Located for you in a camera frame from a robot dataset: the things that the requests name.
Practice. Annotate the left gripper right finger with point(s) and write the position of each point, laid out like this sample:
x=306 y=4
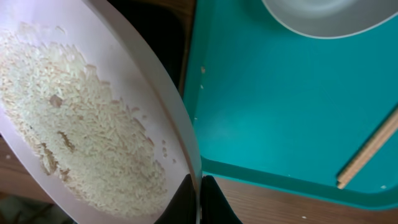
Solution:
x=215 y=208

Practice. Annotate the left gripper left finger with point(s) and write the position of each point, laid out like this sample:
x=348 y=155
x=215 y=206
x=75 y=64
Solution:
x=182 y=208

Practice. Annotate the pile of rice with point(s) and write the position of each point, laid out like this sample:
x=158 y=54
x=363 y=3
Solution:
x=69 y=118

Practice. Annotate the large pink plate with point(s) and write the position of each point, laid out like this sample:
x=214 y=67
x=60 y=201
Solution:
x=108 y=41

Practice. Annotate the teal serving tray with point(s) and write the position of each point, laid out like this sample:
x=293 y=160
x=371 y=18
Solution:
x=288 y=112

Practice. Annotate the black tray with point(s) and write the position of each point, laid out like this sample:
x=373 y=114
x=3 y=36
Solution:
x=166 y=26

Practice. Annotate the grey bowl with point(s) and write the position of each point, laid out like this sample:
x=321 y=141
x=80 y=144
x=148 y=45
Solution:
x=331 y=19

